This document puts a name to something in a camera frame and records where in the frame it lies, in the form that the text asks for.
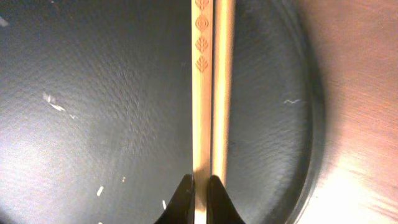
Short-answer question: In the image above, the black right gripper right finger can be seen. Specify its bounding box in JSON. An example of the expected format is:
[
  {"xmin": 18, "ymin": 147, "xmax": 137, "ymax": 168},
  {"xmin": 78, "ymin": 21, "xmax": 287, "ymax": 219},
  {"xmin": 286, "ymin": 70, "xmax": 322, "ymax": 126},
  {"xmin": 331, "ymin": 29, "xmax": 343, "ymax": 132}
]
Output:
[{"xmin": 206, "ymin": 175, "xmax": 245, "ymax": 224}]

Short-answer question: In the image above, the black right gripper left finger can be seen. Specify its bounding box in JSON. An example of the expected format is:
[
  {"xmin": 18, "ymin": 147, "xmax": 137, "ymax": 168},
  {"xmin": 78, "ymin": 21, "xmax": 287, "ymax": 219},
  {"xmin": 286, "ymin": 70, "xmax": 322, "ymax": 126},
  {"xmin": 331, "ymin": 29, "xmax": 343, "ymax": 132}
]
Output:
[{"xmin": 155, "ymin": 174, "xmax": 195, "ymax": 224}]

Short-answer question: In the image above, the wooden chopstick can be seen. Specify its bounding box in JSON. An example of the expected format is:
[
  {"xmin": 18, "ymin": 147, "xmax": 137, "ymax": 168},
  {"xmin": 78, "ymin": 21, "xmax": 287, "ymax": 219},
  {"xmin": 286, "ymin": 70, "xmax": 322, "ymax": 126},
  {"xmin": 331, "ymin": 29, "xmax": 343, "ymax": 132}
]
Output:
[
  {"xmin": 191, "ymin": 0, "xmax": 213, "ymax": 224},
  {"xmin": 212, "ymin": 0, "xmax": 236, "ymax": 185}
]

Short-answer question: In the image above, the round black tray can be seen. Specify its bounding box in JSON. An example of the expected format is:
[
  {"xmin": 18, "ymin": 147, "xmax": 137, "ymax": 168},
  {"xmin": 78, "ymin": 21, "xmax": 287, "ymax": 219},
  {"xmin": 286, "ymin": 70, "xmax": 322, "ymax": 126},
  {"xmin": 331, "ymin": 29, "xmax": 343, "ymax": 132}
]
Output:
[{"xmin": 1, "ymin": 1, "xmax": 325, "ymax": 223}]

